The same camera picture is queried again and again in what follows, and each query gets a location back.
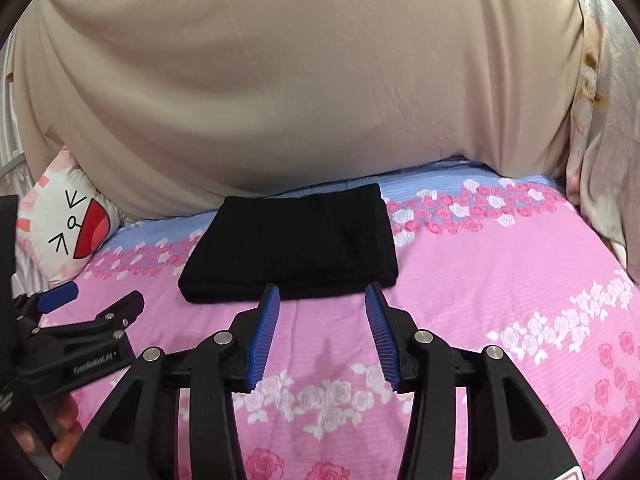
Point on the cat face pillow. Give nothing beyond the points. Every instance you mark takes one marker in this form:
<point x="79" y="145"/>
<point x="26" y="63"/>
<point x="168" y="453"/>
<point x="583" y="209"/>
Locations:
<point x="50" y="195"/>

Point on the pale floral blanket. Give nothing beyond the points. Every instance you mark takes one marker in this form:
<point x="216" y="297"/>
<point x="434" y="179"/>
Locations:
<point x="605" y="135"/>

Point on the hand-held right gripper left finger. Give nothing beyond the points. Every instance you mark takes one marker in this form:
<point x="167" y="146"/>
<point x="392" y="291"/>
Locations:
<point x="265" y="335"/>

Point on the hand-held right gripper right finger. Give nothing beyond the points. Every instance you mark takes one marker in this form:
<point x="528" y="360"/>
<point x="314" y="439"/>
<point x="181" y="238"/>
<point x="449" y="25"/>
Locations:
<point x="380" y="335"/>

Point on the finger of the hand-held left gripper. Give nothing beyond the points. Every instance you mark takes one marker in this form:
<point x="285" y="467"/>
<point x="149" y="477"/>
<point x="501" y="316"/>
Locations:
<point x="57" y="296"/>
<point x="112" y="315"/>

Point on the pink floral bed sheet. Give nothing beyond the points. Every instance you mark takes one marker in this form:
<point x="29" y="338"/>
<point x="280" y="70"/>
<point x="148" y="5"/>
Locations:
<point x="500" y="270"/>

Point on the white satin curtain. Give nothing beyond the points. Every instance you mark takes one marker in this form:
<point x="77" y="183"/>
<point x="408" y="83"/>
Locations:
<point x="7" y="125"/>

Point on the beige quilt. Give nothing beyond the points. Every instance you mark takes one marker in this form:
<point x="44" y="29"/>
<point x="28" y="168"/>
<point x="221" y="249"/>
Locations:
<point x="300" y="70"/>

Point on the person's left hand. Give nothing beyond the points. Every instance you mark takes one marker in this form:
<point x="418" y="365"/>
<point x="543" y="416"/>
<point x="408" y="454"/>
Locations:
<point x="67" y="425"/>

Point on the black pants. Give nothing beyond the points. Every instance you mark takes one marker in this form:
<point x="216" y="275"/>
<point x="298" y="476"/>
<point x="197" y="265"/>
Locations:
<point x="290" y="245"/>

